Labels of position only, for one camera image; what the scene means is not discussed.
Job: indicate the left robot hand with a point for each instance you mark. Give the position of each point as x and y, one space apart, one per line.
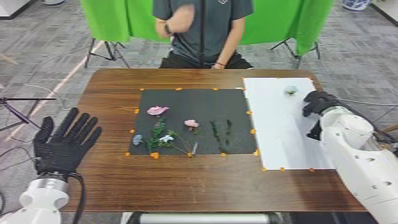
62 150

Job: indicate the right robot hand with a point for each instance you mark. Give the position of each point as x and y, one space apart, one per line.
320 101

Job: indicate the white flower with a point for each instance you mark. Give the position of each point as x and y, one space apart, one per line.
167 138

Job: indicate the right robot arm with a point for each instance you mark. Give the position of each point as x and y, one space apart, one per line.
355 150

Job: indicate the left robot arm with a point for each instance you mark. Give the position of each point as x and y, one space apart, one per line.
41 200

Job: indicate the dark mat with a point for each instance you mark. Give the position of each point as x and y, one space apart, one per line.
196 103

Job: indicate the person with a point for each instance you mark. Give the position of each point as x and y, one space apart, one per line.
204 30

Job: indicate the white sheet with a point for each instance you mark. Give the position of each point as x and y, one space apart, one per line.
277 133

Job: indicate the blue flower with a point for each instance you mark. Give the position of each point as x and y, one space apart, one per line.
137 139

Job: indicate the black cloth stand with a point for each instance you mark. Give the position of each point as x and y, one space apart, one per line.
293 50
108 50

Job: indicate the black tripod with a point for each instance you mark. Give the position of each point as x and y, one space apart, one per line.
23 98

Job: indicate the bushy green sprig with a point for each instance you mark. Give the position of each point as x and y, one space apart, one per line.
156 131

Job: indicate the slender green sprig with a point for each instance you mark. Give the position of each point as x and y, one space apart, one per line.
215 133
228 131

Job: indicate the large pink flower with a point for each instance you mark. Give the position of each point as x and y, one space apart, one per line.
156 110

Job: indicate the small pink flower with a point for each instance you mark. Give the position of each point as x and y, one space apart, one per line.
190 123

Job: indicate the pale grey bar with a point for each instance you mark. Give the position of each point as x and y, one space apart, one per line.
201 219

